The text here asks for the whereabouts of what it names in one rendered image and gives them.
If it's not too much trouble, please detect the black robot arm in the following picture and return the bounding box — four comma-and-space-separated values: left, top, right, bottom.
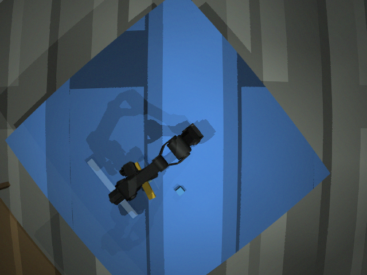
108, 123, 204, 205

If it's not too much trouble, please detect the yellow bar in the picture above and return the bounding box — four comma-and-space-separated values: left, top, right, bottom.
135, 162, 156, 200

